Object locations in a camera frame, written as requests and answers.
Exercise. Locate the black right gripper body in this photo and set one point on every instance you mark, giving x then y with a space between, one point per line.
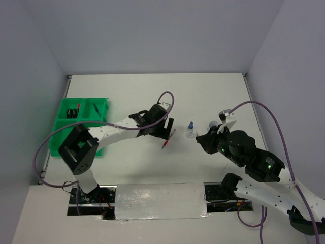
219 142

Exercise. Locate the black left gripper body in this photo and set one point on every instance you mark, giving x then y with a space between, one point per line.
157 130

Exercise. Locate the red gel pen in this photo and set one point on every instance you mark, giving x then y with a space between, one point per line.
166 142

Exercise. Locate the blue gel pen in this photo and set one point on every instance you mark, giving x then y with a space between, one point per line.
96 109

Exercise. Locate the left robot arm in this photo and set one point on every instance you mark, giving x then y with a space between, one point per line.
79 148

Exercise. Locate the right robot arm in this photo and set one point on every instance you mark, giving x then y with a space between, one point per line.
304 209

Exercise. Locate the clear blue-capped glue bottle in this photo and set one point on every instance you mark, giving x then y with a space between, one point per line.
190 131

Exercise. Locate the clear tub of paperclips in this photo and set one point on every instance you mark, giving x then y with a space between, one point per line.
211 124

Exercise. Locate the silver tape sheet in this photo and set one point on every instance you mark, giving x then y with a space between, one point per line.
160 201

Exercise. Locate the green compartment bin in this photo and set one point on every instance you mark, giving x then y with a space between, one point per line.
86 113

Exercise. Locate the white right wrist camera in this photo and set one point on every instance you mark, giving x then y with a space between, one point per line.
227 119

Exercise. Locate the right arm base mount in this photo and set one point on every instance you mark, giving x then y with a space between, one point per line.
217 201

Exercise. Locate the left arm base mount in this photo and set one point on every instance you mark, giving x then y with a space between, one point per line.
101 203

